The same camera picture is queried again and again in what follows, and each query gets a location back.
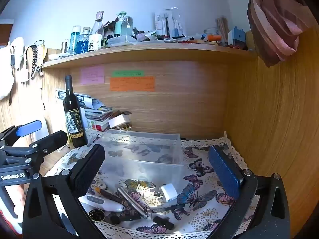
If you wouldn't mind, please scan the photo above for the wooden shelf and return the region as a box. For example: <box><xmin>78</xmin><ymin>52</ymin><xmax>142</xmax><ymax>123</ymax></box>
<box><xmin>41</xmin><ymin>42</ymin><xmax>258</xmax><ymax>69</ymax></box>

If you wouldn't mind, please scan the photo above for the clear plastic box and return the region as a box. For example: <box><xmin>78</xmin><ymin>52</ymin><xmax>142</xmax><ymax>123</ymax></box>
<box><xmin>107</xmin><ymin>35</ymin><xmax>139</xmax><ymax>47</ymax></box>

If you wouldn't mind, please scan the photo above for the butterfly print tablecloth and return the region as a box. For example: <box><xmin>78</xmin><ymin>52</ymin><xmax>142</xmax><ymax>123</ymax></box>
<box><xmin>47</xmin><ymin>131</ymin><xmax>261</xmax><ymax>239</ymax></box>

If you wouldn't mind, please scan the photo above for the white handheld device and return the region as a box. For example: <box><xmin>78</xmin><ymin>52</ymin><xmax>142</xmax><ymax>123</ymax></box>
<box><xmin>79</xmin><ymin>194</ymin><xmax>126</xmax><ymax>213</ymax></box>

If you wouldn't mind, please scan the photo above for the pink sticky note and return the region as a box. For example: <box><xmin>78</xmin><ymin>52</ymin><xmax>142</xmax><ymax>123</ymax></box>
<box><xmin>80</xmin><ymin>66</ymin><xmax>104</xmax><ymax>85</ymax></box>

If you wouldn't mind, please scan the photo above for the clear labelled glass bottle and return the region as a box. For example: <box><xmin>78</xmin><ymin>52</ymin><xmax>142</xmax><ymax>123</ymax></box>
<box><xmin>88</xmin><ymin>11</ymin><xmax>104</xmax><ymax>51</ymax></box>

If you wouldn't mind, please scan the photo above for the stack of books and magazines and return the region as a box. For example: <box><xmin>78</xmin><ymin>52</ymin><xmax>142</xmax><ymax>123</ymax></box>
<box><xmin>75</xmin><ymin>93</ymin><xmax>131</xmax><ymax>132</ymax></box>

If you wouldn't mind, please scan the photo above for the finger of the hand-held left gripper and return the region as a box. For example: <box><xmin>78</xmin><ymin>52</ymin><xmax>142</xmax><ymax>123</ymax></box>
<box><xmin>29</xmin><ymin>131</ymin><xmax>68</xmax><ymax>165</ymax></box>
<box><xmin>0</xmin><ymin>120</ymin><xmax>42</xmax><ymax>147</ymax></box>

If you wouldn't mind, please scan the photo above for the packaged stationery set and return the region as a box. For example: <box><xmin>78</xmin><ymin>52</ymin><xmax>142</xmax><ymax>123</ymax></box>
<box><xmin>155</xmin><ymin>9</ymin><xmax>187</xmax><ymax>38</ymax></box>

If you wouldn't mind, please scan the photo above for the brown pink curtain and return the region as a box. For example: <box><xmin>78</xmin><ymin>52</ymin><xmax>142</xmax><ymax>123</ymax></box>
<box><xmin>216</xmin><ymin>0</ymin><xmax>314</xmax><ymax>68</ymax></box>

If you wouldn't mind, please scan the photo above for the green pump bottle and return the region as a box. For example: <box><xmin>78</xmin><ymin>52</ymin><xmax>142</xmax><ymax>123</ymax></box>
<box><xmin>114</xmin><ymin>12</ymin><xmax>127</xmax><ymax>36</ymax></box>

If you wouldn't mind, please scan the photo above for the blue pencil sharpener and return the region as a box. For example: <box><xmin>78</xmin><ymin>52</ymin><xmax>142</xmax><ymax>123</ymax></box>
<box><xmin>228</xmin><ymin>26</ymin><xmax>247</xmax><ymax>48</ymax></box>

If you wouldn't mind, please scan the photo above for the tall teal bottle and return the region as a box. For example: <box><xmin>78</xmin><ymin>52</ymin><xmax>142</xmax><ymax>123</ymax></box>
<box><xmin>70</xmin><ymin>25</ymin><xmax>81</xmax><ymax>53</ymax></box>

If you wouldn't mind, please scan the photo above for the blue patterned glass bottle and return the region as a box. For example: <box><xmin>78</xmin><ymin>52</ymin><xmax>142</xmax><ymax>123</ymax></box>
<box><xmin>76</xmin><ymin>26</ymin><xmax>91</xmax><ymax>54</ymax></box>

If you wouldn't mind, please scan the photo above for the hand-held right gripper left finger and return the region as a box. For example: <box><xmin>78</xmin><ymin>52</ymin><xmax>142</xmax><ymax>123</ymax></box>
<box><xmin>22</xmin><ymin>144</ymin><xmax>107</xmax><ymax>239</ymax></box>

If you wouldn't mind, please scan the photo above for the person's left hand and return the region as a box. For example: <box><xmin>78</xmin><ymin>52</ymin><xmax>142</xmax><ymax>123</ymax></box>
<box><xmin>6</xmin><ymin>184</ymin><xmax>27</xmax><ymax>215</ymax></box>

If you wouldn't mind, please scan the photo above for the brown pen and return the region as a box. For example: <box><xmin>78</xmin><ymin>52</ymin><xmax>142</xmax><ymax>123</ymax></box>
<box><xmin>95</xmin><ymin>187</ymin><xmax>130</xmax><ymax>203</ymax></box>

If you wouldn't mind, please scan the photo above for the black round perforated disc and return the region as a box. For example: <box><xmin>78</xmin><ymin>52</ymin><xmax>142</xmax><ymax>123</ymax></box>
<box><xmin>89</xmin><ymin>208</ymin><xmax>106</xmax><ymax>222</ymax></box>

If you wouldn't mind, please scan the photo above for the silver metal rod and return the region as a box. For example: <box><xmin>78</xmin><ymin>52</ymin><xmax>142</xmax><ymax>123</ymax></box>
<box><xmin>117</xmin><ymin>187</ymin><xmax>151</xmax><ymax>219</ymax></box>

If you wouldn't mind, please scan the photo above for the clear plastic container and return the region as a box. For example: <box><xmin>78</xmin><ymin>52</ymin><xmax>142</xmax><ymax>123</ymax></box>
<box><xmin>92</xmin><ymin>129</ymin><xmax>187</xmax><ymax>182</ymax></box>

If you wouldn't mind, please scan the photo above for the black chain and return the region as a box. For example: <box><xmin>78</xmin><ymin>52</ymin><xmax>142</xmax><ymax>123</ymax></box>
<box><xmin>30</xmin><ymin>45</ymin><xmax>38</xmax><ymax>76</ymax></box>

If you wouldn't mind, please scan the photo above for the clear bottle with silver cap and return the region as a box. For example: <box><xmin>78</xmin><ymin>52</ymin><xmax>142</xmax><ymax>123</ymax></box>
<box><xmin>122</xmin><ymin>16</ymin><xmax>134</xmax><ymax>36</ymax></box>

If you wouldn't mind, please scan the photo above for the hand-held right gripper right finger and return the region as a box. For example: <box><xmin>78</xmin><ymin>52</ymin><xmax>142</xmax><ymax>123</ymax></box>
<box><xmin>207</xmin><ymin>144</ymin><xmax>291</xmax><ymax>239</ymax></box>

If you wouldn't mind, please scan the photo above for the green paper note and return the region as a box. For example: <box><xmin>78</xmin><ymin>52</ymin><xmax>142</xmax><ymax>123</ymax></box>
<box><xmin>112</xmin><ymin>70</ymin><xmax>144</xmax><ymax>77</ymax></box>

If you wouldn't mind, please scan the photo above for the small white box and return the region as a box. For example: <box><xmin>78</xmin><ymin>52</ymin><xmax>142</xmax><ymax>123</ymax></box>
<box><xmin>108</xmin><ymin>116</ymin><xmax>130</xmax><ymax>128</ymax></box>

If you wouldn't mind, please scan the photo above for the small black plastic part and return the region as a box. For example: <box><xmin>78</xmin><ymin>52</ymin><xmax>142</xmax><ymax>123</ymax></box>
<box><xmin>153</xmin><ymin>216</ymin><xmax>174</xmax><ymax>229</ymax></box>

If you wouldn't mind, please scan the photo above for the dark wine bottle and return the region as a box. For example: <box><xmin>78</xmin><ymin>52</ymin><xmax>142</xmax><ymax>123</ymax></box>
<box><xmin>63</xmin><ymin>75</ymin><xmax>88</xmax><ymax>148</ymax></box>

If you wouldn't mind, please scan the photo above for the wooden sticks bundle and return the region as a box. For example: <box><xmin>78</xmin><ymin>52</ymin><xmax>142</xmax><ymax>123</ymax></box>
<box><xmin>216</xmin><ymin>17</ymin><xmax>230</xmax><ymax>45</ymax></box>

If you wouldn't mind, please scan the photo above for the orange paper note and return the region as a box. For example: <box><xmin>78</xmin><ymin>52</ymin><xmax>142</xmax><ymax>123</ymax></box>
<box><xmin>110</xmin><ymin>76</ymin><xmax>155</xmax><ymax>92</ymax></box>

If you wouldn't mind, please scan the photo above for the white plug adapter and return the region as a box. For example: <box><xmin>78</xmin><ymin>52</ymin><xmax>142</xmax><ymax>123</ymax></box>
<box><xmin>150</xmin><ymin>183</ymin><xmax>178</xmax><ymax>203</ymax></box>

